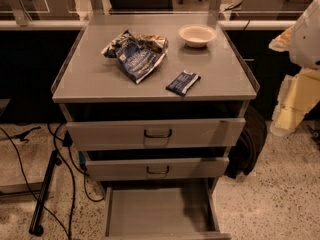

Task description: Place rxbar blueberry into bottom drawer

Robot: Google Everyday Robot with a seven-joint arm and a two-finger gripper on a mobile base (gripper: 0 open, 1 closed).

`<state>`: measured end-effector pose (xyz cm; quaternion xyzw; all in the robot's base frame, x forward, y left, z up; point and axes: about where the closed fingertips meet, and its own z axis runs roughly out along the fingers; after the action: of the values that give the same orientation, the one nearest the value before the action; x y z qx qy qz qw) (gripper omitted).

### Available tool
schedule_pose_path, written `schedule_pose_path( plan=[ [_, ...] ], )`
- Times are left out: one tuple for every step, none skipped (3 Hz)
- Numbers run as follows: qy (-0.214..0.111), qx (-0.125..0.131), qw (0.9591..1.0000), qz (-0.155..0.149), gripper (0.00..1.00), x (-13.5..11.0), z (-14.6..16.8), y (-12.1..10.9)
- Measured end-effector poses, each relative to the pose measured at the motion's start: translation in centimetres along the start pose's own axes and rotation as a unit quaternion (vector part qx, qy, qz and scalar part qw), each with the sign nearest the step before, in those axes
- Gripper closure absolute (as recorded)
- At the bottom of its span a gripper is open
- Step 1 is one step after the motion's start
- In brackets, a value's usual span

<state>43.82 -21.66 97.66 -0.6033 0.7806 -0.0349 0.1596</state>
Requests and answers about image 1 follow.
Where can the blue chip bag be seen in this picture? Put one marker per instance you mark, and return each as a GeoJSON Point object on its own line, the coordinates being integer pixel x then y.
{"type": "Point", "coordinates": [138, 55]}

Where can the white bowl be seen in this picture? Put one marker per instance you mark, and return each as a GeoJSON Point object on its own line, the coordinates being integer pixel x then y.
{"type": "Point", "coordinates": [197, 35]}

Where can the black backpack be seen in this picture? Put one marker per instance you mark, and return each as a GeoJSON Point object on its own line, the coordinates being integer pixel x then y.
{"type": "Point", "coordinates": [244, 155]}

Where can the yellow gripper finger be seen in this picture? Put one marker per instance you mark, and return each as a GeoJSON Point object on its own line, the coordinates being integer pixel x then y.
{"type": "Point", "coordinates": [282, 42]}
{"type": "Point", "coordinates": [298, 95]}

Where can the black metal bar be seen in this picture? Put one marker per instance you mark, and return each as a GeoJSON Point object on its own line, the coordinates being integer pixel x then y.
{"type": "Point", "coordinates": [35, 225]}

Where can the grey drawer cabinet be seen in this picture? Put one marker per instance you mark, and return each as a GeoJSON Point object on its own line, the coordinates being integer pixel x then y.
{"type": "Point", "coordinates": [92, 88]}

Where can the top grey drawer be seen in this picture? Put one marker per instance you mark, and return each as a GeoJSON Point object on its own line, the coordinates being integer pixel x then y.
{"type": "Point", "coordinates": [155, 134]}

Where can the bottom grey drawer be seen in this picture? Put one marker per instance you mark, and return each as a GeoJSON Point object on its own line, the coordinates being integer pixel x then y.
{"type": "Point", "coordinates": [181, 212]}

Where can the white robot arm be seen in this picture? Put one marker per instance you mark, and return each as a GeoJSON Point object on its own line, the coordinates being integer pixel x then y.
{"type": "Point", "coordinates": [305, 43]}

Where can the blue rxbar wrapper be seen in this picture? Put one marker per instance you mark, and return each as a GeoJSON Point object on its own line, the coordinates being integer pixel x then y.
{"type": "Point", "coordinates": [183, 82]}

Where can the middle grey drawer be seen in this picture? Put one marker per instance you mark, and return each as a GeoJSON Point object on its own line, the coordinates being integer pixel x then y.
{"type": "Point", "coordinates": [154, 169]}

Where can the grey drawer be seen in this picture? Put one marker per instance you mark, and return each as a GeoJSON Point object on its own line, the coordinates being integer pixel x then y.
{"type": "Point", "coordinates": [181, 212]}
{"type": "Point", "coordinates": [154, 169]}
{"type": "Point", "coordinates": [155, 134]}

